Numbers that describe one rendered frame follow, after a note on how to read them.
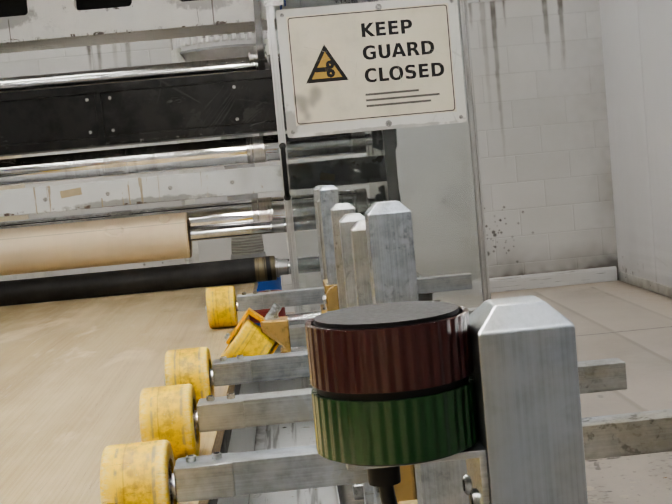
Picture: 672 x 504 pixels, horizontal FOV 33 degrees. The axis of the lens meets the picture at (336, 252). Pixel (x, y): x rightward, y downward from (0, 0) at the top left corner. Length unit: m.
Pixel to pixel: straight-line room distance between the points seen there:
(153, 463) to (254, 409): 0.27
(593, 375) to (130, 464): 0.53
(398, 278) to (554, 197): 8.65
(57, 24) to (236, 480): 2.46
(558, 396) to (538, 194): 9.11
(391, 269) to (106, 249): 2.14
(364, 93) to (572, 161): 6.71
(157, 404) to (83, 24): 2.20
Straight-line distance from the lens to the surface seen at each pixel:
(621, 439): 1.00
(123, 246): 2.99
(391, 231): 0.89
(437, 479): 0.67
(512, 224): 9.47
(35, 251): 3.03
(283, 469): 0.96
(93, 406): 1.59
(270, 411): 1.21
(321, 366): 0.40
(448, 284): 2.22
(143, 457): 0.96
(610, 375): 1.25
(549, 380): 0.41
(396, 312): 0.41
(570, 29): 9.63
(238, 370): 1.45
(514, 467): 0.41
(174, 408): 1.19
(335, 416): 0.40
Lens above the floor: 1.20
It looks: 5 degrees down
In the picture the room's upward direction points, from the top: 5 degrees counter-clockwise
